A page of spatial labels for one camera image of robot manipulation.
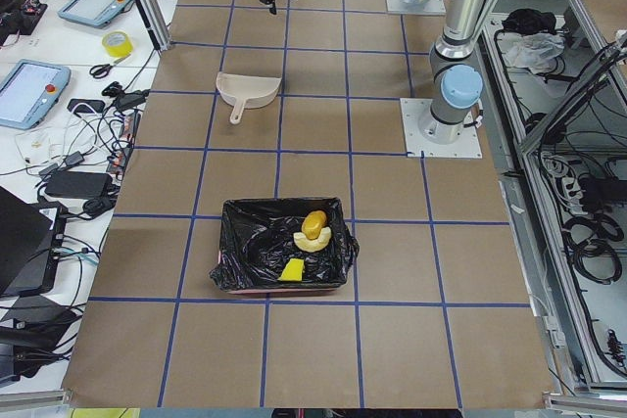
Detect teach pendant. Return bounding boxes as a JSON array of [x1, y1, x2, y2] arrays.
[[1, 59, 72, 130], [58, 0, 134, 28]]

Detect black lined trash bin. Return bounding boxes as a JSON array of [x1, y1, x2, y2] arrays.
[[210, 198, 360, 294]]

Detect upper teach pendant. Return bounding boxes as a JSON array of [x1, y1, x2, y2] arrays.
[[58, 0, 134, 28]]

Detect coiled black cables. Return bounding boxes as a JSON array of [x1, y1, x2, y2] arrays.
[[560, 211, 626, 287]]

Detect yellow sponge piece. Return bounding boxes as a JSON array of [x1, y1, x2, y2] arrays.
[[277, 257, 305, 282]]

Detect black handled scissors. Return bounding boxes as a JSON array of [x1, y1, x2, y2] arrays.
[[89, 55, 128, 79]]

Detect beige plastic dustpan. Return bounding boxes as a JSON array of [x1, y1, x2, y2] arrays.
[[216, 71, 281, 125]]

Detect yellow tape roll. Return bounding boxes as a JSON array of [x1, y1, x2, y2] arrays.
[[101, 30, 133, 58]]

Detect lower teach pendant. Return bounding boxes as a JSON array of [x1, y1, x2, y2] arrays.
[[1, 59, 72, 130]]

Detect black power brick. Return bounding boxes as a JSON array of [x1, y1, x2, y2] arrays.
[[44, 171, 114, 199]]

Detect black laptop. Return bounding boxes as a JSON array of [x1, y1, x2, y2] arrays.
[[1, 189, 68, 298]]

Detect orange yellow toy fruit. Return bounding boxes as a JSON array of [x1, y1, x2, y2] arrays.
[[301, 210, 327, 240]]

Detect white crumpled cloth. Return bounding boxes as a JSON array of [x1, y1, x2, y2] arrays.
[[504, 33, 565, 73]]

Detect pale apple core toy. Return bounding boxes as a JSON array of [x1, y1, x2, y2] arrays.
[[293, 227, 332, 253]]

